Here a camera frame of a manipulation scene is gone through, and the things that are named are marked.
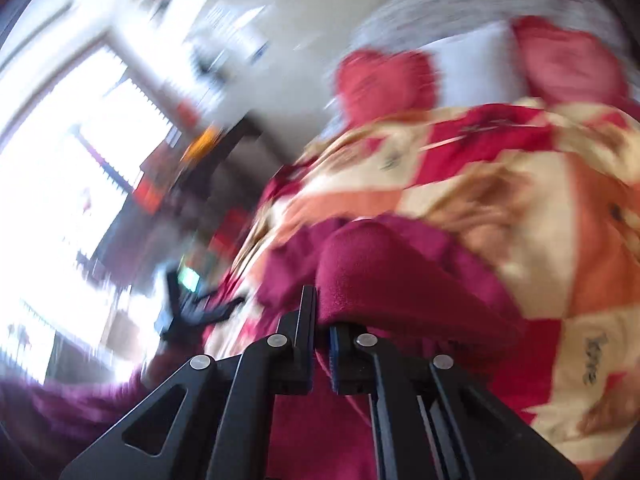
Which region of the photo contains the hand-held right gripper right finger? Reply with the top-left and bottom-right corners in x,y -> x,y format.
327,322 -> 583,480

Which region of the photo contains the white pillow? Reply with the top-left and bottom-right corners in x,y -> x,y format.
415,27 -> 526,111

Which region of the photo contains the person's left forearm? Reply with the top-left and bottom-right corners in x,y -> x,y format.
0,345 -> 168,466

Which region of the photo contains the floral bed cover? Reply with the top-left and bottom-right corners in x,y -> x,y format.
350,0 -> 621,56

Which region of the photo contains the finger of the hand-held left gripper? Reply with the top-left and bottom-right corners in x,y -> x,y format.
182,297 -> 246,326
165,269 -> 188,321

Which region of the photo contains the printed fleece blanket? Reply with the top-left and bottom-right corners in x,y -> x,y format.
200,97 -> 640,480

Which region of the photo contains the dark wooden cabinet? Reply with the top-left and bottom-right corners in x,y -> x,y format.
135,115 -> 266,261

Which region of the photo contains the black cloth on wall hook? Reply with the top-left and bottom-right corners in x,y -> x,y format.
192,45 -> 226,80

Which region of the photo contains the red heart pillow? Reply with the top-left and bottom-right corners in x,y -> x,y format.
335,50 -> 441,131
512,15 -> 628,108

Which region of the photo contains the orange perforated object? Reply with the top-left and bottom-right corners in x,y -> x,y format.
182,127 -> 221,161

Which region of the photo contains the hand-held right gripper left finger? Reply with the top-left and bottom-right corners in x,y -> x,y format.
60,286 -> 317,480

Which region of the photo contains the maroon knit sweater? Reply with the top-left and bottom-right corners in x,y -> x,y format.
252,214 -> 531,480

